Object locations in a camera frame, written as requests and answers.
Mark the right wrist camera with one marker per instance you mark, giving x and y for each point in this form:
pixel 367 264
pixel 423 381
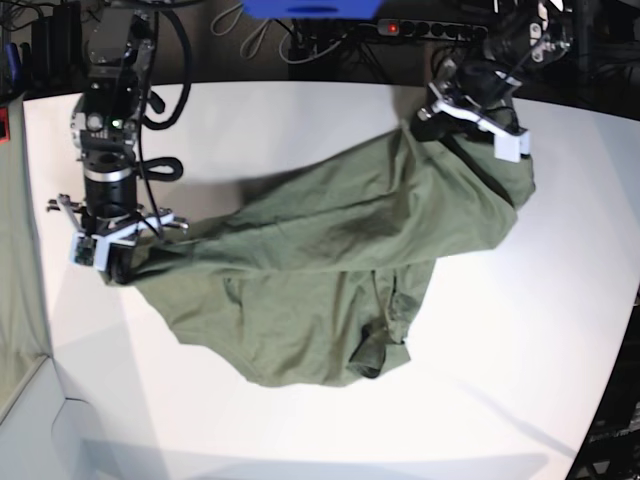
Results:
pixel 90 251

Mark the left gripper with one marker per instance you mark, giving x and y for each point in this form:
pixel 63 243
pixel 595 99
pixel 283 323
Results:
pixel 469 94

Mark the black power strip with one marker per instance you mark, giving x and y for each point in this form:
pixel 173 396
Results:
pixel 431 30

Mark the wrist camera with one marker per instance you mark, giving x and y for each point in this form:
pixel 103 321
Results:
pixel 512 148
pixel 90 251

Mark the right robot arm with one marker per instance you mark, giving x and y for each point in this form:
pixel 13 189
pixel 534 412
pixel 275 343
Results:
pixel 106 128

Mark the grey curtain cloth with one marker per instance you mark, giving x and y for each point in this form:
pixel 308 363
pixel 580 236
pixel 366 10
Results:
pixel 25 337

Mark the black case on floor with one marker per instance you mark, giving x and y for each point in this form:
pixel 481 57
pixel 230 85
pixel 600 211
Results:
pixel 56 43

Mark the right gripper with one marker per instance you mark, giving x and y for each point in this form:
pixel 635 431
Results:
pixel 110 209

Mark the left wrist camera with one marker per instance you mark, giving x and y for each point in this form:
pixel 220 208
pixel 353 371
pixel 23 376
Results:
pixel 512 148

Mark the red black clamp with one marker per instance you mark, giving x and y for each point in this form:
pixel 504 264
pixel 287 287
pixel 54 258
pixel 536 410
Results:
pixel 4 125

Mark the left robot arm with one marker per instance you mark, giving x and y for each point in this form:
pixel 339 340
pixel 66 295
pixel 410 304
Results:
pixel 539 30

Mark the blue handled tool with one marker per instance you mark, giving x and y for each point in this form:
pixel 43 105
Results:
pixel 14 63

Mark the blue box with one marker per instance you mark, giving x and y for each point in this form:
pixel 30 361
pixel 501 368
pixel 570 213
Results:
pixel 312 9

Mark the olive green t-shirt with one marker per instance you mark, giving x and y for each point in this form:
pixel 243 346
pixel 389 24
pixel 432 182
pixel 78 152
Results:
pixel 319 278

